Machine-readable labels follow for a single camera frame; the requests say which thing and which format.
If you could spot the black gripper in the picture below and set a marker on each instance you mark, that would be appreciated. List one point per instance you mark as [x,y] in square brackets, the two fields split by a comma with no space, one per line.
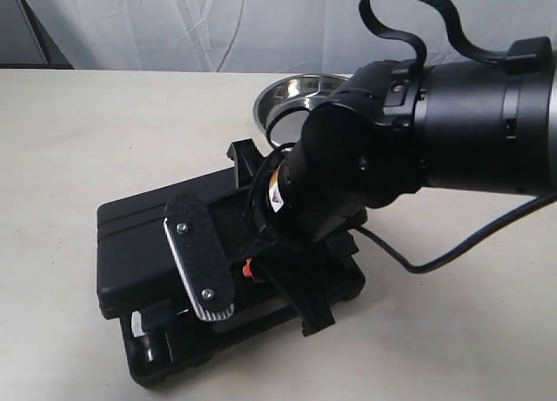
[300,223]

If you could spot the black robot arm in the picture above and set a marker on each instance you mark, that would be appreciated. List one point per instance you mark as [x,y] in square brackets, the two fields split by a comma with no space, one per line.
[487,123]

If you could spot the round stainless steel bowl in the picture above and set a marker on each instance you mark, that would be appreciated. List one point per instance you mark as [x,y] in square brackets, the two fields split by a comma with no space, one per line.
[281,108]

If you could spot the white backdrop curtain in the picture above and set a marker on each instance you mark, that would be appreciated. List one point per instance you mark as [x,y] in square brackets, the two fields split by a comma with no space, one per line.
[271,36]

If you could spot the black plastic tool case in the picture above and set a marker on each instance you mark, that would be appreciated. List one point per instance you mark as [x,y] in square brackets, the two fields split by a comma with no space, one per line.
[138,284]

